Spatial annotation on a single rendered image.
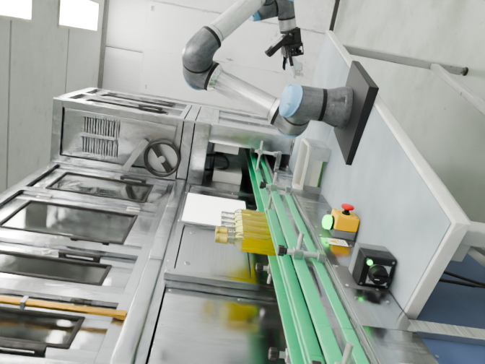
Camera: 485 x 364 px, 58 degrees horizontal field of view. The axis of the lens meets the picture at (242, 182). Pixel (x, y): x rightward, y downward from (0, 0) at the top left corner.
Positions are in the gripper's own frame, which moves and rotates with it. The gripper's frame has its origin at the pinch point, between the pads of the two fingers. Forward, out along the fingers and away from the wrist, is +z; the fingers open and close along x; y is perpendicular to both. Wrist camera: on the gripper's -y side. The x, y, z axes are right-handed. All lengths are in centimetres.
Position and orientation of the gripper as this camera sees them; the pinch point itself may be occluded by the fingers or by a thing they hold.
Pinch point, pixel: (288, 75)
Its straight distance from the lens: 204.6
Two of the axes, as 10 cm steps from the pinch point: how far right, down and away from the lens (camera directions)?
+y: 9.6, -2.5, 1.1
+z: 1.6, 8.5, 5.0
